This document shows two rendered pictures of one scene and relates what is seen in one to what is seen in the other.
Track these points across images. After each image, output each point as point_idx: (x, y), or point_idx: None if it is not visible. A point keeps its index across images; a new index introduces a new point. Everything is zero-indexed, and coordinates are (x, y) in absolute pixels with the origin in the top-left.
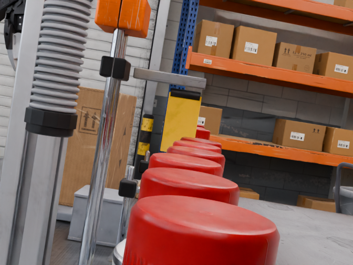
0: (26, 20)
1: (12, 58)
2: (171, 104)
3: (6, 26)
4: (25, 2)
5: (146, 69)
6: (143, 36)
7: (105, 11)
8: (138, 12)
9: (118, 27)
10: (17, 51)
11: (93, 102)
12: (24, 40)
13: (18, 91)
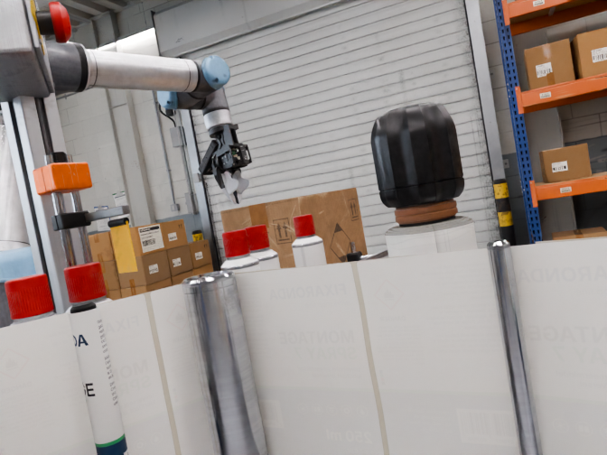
0: (23, 206)
1: (228, 194)
2: (113, 234)
3: (213, 170)
4: (223, 143)
5: (90, 212)
6: (79, 188)
7: (38, 184)
8: (51, 177)
9: (48, 192)
10: (229, 187)
11: (279, 214)
12: (26, 220)
13: (34, 256)
